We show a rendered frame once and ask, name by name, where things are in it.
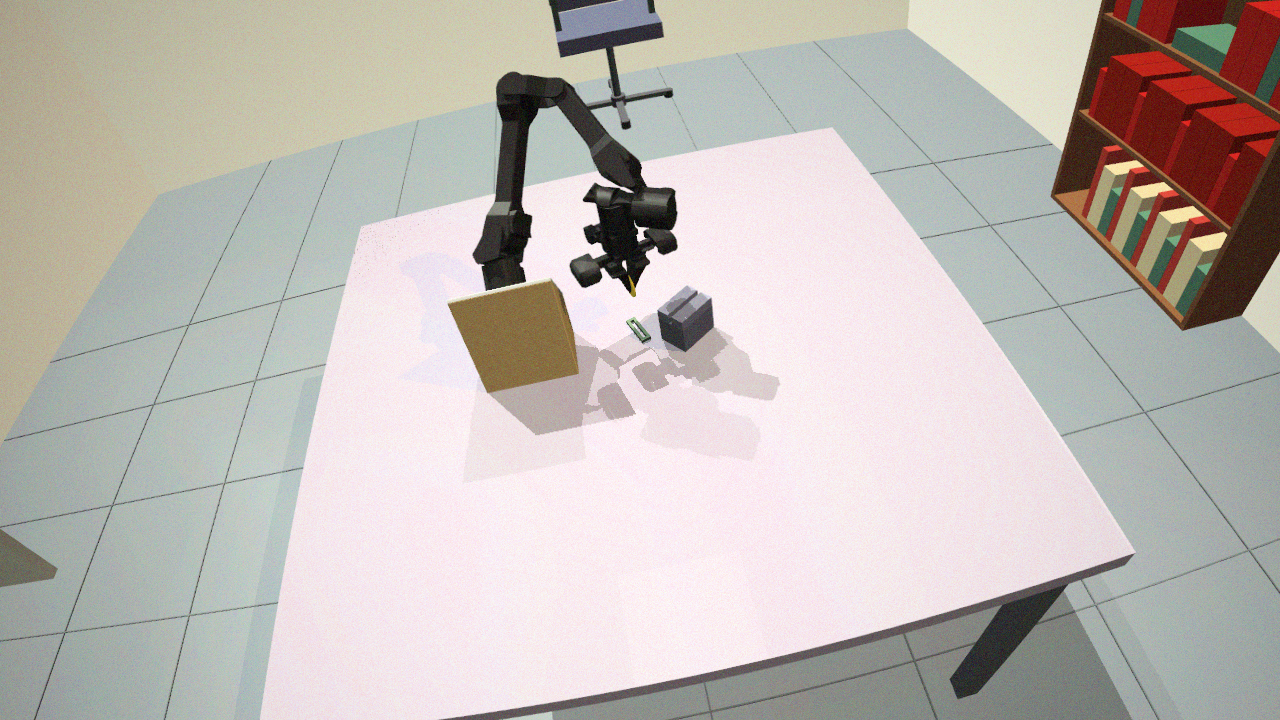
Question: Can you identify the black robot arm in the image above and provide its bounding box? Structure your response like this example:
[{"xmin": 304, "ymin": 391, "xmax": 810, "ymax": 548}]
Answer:
[{"xmin": 472, "ymin": 70, "xmax": 678, "ymax": 291}]

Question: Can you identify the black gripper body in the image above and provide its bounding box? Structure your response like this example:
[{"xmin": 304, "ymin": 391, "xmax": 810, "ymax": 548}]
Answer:
[{"xmin": 570, "ymin": 222, "xmax": 678, "ymax": 288}]

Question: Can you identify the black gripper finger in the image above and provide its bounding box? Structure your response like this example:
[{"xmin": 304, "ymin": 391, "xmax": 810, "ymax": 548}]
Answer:
[
  {"xmin": 603, "ymin": 266, "xmax": 631, "ymax": 293},
  {"xmin": 625, "ymin": 258, "xmax": 650, "ymax": 288}
]

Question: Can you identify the green rectangular holder with slot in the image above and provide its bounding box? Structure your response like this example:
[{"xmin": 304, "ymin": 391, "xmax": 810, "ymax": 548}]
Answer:
[{"xmin": 626, "ymin": 316, "xmax": 652, "ymax": 343}]

